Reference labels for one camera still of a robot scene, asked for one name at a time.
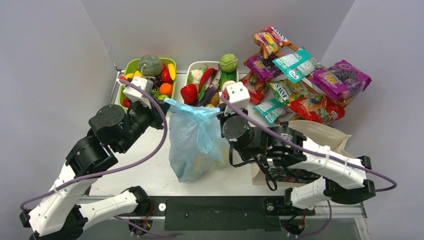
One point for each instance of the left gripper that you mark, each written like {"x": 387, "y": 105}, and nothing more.
{"x": 156, "y": 112}

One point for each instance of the small purple snack bag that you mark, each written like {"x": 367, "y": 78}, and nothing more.
{"x": 263, "y": 68}

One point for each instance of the white cauliflower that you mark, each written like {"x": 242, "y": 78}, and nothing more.
{"x": 196, "y": 76}

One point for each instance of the purple eggplant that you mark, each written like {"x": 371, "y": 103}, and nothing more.
{"x": 208, "y": 95}

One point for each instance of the red chili pepper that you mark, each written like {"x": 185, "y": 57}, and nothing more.
{"x": 205, "y": 77}

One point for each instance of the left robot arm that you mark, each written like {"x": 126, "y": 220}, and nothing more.
{"x": 113, "y": 130}

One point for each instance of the orange tangerine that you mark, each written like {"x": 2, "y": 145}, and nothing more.
{"x": 166, "y": 89}

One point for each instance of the green cabbage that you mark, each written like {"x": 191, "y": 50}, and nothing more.
{"x": 228, "y": 63}

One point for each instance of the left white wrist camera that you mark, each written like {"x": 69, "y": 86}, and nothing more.
{"x": 133, "y": 94}

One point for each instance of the green lime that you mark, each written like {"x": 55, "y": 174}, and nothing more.
{"x": 162, "y": 97}

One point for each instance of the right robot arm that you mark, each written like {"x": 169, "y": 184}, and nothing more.
{"x": 330, "y": 176}

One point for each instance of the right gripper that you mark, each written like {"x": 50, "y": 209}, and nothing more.
{"x": 221, "y": 115}

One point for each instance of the red snack bag right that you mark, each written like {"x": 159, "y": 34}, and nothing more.
{"x": 318, "y": 108}

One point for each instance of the green fruit tray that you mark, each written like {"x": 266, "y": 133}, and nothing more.
{"x": 131, "y": 68}

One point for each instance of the top orange candy bag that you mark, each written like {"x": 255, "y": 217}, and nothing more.
{"x": 270, "y": 40}

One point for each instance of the teal snack bag lower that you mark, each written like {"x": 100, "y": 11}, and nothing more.
{"x": 271, "y": 110}

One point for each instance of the teal snack bag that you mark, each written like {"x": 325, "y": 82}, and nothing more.
{"x": 296, "y": 66}
{"x": 271, "y": 110}

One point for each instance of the green melon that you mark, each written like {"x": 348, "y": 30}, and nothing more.
{"x": 150, "y": 65}

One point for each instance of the red snack bag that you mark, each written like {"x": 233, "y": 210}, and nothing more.
{"x": 256, "y": 88}
{"x": 318, "y": 108}

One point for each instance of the light blue plastic bag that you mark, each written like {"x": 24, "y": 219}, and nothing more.
{"x": 196, "y": 145}

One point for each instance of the white vegetable tray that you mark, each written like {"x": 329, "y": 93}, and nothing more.
{"x": 219, "y": 78}

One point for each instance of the red snack bag left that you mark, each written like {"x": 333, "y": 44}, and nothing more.
{"x": 256, "y": 88}

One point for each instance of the large purple snack bag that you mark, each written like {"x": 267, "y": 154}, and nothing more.
{"x": 341, "y": 81}

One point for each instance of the wooden display rack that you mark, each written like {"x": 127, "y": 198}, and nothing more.
{"x": 276, "y": 85}

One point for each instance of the red bell pepper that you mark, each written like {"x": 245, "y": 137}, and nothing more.
{"x": 189, "y": 93}

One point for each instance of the teal snack bag upper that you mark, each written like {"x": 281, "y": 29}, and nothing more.
{"x": 296, "y": 66}

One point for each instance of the green candy bag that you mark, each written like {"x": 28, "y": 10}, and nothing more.
{"x": 285, "y": 91}

